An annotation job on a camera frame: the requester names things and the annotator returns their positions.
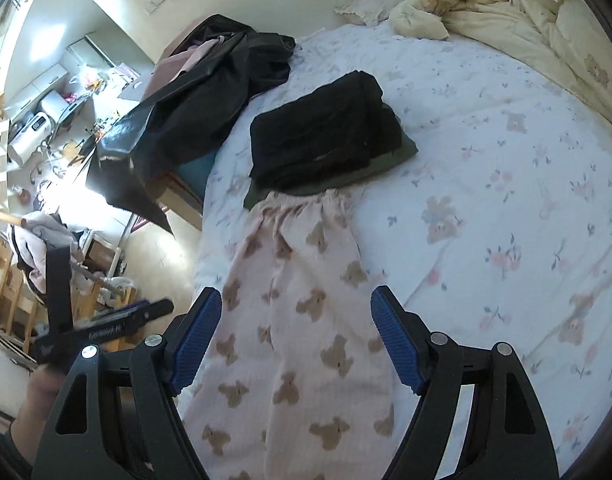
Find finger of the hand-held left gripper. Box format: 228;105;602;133
130;299;175;332

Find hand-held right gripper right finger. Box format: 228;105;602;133
370;285;559;480

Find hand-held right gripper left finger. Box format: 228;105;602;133
31;287;223;480

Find pink bear print pants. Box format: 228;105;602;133
178;189;412;480

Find person's left forearm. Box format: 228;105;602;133
11;365;67;461

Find black folded pants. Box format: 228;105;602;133
248;71;404;191

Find pile of clothes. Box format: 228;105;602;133
10;211;87;292

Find teal mattress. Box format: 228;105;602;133
177;154;220;182

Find white kitchen appliance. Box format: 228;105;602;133
8;111;55;164

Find floral white bed sheet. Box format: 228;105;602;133
193;0;612;480

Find olive green folded garment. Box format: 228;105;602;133
243;132;419;211

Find cluttered desk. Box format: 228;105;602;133
48;67;154;161

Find black leather jacket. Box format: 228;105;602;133
86;14;297;237

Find pink garment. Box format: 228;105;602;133
153;35;229;97

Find cream lace-edged pillow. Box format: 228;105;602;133
334;0;412;27

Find cream quilt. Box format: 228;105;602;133
388;0;612;135

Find wooden bed frame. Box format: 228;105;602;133
151;170;207;233

